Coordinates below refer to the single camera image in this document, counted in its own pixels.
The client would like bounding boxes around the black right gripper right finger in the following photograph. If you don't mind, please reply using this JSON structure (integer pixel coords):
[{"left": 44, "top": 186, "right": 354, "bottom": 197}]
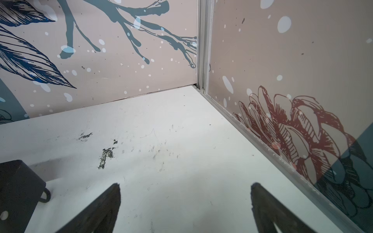
[{"left": 251, "top": 183, "right": 315, "bottom": 233}]

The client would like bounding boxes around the black wire dish rack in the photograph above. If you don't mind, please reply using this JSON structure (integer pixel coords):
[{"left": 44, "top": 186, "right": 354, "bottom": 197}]
[{"left": 1, "top": 160, "right": 51, "bottom": 233}]

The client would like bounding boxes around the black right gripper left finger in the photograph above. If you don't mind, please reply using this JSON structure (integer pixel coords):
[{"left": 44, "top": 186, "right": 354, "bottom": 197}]
[{"left": 58, "top": 183, "right": 121, "bottom": 233}]

